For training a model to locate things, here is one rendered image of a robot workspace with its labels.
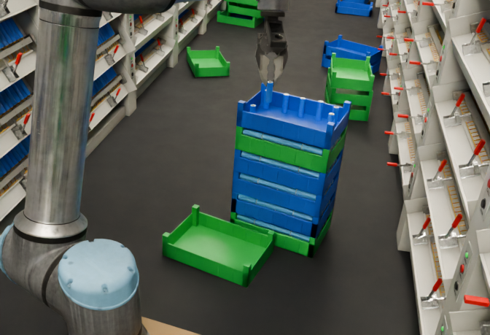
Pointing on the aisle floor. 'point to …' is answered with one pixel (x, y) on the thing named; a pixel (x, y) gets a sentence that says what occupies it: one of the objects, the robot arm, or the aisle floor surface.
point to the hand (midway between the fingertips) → (270, 82)
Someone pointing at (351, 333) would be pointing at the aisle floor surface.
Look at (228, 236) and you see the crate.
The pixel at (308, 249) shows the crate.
